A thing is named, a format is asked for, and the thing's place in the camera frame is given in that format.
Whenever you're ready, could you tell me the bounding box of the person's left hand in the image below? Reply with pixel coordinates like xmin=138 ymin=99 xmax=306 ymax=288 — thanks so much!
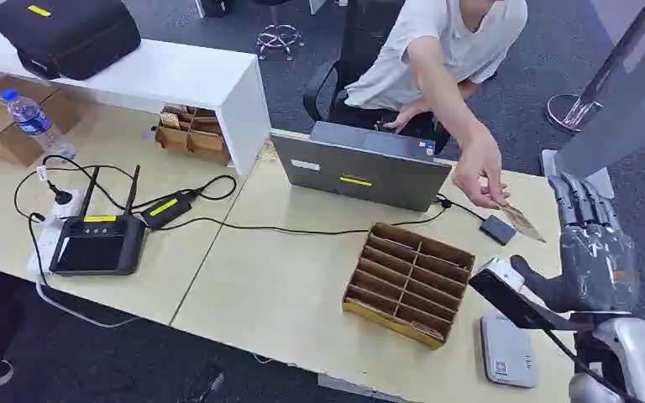
xmin=451 ymin=133 xmax=511 ymax=211

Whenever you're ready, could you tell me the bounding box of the person's right hand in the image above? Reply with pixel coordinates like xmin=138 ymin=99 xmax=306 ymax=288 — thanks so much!
xmin=382 ymin=102 xmax=432 ymax=134

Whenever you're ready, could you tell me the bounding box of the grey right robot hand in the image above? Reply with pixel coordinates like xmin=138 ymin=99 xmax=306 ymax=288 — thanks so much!
xmin=510 ymin=172 xmax=640 ymax=316

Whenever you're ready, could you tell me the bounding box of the printed card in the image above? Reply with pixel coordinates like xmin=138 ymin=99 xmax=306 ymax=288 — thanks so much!
xmin=497 ymin=202 xmax=548 ymax=244

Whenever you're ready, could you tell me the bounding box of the small black external drive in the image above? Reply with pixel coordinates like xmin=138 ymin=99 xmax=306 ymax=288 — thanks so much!
xmin=479 ymin=215 xmax=517 ymax=246

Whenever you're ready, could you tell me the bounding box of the person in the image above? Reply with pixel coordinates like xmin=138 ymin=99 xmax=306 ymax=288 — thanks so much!
xmin=344 ymin=0 xmax=529 ymax=212

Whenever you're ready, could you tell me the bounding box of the grey laptop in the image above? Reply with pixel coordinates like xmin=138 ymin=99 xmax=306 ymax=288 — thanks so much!
xmin=270 ymin=121 xmax=454 ymax=213

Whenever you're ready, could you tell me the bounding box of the black office chair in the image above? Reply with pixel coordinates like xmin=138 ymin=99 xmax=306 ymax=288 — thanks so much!
xmin=302 ymin=0 xmax=452 ymax=154

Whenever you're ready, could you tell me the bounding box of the grey card reader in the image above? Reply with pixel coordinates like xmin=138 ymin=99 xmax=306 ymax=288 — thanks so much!
xmin=479 ymin=314 xmax=538 ymax=390

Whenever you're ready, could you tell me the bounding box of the wooden slotted card box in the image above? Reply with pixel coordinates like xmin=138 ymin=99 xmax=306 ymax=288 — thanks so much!
xmin=342 ymin=222 xmax=476 ymax=351

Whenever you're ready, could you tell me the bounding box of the chrome stool base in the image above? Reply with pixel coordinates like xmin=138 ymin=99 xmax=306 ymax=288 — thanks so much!
xmin=254 ymin=22 xmax=305 ymax=61

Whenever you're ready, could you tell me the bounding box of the grey kiosk stand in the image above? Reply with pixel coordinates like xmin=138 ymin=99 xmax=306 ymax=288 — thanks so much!
xmin=539 ymin=0 xmax=645 ymax=200

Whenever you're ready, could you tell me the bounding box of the small cardboard box of cards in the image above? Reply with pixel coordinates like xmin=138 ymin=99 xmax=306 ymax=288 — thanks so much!
xmin=154 ymin=104 xmax=232 ymax=166

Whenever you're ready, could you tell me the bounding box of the black object on floor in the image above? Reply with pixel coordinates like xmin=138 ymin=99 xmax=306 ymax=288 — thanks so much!
xmin=195 ymin=0 xmax=236 ymax=18

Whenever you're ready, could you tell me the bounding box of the white desk shelf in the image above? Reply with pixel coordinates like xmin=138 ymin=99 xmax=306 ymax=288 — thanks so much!
xmin=0 ymin=13 xmax=272 ymax=176

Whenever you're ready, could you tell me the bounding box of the black power adapter brick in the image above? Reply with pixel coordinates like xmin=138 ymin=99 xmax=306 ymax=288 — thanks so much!
xmin=140 ymin=191 xmax=200 ymax=231

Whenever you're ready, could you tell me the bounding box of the black remote controller with antennas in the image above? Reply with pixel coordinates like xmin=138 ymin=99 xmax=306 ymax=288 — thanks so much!
xmin=48 ymin=165 xmax=147 ymax=278

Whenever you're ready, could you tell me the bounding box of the black carrying case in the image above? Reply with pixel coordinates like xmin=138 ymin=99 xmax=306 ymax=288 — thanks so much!
xmin=0 ymin=0 xmax=142 ymax=81

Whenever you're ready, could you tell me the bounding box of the black power plug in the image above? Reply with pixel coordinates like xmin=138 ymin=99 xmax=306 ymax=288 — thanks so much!
xmin=45 ymin=179 xmax=73 ymax=206

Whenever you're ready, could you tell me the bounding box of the clear plastic water bottle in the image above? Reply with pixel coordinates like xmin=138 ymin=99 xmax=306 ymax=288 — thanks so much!
xmin=0 ymin=88 xmax=77 ymax=160

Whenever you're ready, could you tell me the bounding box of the white power strip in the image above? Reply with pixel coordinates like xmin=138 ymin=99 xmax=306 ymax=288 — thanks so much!
xmin=26 ymin=189 xmax=84 ymax=280

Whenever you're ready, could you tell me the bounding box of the short black drive cable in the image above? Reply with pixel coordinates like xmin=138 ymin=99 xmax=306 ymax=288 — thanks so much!
xmin=435 ymin=194 xmax=488 ymax=223

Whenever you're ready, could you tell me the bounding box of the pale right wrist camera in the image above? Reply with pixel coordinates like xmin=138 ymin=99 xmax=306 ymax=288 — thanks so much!
xmin=469 ymin=256 xmax=590 ymax=333

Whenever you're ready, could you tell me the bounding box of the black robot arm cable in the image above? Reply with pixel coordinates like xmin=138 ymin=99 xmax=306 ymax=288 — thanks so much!
xmin=544 ymin=327 xmax=632 ymax=403

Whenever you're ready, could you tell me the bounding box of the chrome stanchion post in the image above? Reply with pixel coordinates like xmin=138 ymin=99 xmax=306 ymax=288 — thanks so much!
xmin=544 ymin=0 xmax=645 ymax=134

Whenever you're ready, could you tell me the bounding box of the long black adapter cable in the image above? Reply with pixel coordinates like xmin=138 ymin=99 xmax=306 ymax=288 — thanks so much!
xmin=155 ymin=175 xmax=452 ymax=237

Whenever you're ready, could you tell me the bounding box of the black looped plug cable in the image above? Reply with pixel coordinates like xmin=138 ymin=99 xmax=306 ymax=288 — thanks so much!
xmin=13 ymin=154 xmax=162 ymax=223

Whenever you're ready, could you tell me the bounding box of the white power strip cable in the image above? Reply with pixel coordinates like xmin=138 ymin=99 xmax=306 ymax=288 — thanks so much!
xmin=34 ymin=276 xmax=141 ymax=329

